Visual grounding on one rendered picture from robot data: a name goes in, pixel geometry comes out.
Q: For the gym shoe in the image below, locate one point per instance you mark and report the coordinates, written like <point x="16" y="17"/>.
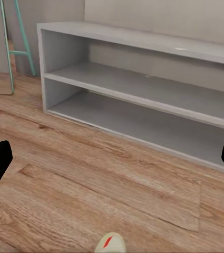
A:
<point x="112" y="242"/>

